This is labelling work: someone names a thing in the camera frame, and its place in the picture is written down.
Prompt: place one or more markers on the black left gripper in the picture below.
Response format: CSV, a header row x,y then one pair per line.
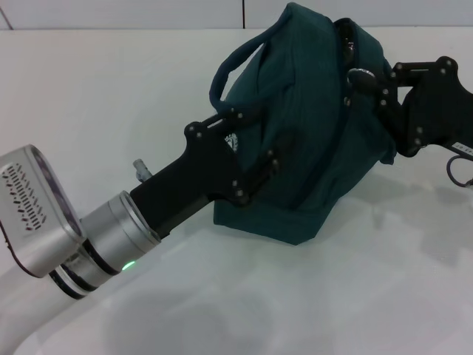
x,y
199,174

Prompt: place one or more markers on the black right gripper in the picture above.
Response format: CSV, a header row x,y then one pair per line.
x,y
439,111

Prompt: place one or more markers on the dark blue insulated lunch bag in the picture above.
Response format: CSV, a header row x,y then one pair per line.
x,y
314,148

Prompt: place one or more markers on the silver cylindrical plug stub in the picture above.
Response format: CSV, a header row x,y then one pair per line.
x,y
142,171

